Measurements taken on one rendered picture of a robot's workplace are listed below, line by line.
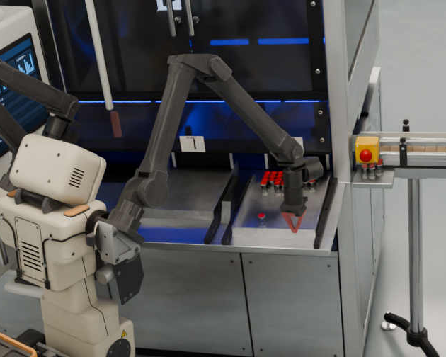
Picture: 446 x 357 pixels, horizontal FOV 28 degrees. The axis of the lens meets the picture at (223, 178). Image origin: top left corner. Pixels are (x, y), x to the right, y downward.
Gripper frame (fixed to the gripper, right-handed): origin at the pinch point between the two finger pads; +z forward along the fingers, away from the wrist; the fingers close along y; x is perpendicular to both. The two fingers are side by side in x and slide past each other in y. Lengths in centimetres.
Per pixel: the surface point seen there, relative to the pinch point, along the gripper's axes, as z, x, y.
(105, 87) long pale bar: -38, 67, 19
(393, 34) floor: 25, 30, 418
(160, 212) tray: 0.1, 46.6, 6.8
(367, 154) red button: -14.4, -16.7, 30.9
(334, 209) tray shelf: 0.4, -8.2, 19.2
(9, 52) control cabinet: -54, 88, -2
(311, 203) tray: -0.2, -0.2, 21.3
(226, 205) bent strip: -2.9, 24.6, 9.2
